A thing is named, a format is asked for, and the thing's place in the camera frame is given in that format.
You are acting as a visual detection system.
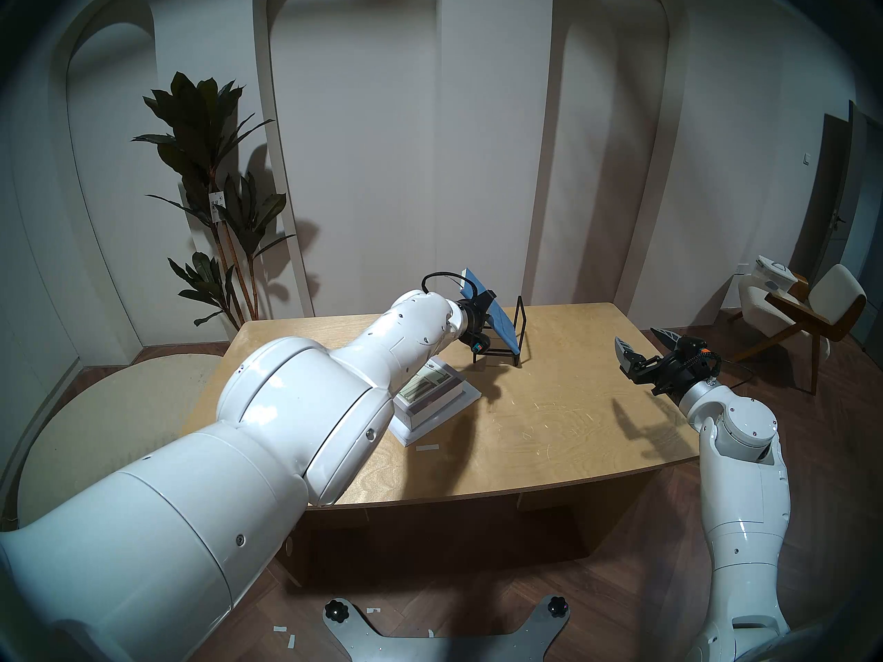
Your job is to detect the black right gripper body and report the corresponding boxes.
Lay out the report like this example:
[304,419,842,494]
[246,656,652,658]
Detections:
[629,347,722,401]

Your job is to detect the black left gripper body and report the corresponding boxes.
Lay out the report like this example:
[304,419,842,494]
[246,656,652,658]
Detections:
[455,297,492,344]

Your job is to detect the blue notebook with bookmark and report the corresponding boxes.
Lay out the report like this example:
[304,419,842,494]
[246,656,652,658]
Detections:
[458,268,520,357]

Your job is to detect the thick white printed book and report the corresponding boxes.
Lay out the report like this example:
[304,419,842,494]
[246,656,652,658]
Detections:
[392,359,465,432]

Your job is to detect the large thin white book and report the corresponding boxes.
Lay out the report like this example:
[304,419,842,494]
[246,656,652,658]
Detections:
[386,356,482,448]

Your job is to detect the white plastic box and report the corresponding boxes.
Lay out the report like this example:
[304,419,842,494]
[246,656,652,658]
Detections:
[751,255,800,297]

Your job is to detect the white wooden armchair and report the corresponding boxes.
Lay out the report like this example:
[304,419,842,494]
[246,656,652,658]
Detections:
[730,264,868,396]

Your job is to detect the dark grey door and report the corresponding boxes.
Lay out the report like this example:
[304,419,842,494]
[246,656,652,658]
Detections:
[790,101,883,354]

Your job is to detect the tall dark green plant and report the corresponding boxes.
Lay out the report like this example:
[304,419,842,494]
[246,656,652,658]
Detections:
[131,72,297,328]

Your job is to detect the round beige rug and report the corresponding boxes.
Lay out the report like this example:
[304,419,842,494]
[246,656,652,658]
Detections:
[17,354,223,529]

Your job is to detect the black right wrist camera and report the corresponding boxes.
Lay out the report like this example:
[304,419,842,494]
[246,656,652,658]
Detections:
[683,337,720,374]

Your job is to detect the black wire book stand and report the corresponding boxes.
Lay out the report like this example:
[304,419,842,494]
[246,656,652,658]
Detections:
[472,295,529,369]

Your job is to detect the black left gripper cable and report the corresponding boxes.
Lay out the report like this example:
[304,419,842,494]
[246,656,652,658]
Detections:
[421,272,471,304]

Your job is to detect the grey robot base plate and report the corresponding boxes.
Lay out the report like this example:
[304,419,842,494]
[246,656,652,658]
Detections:
[324,595,572,662]

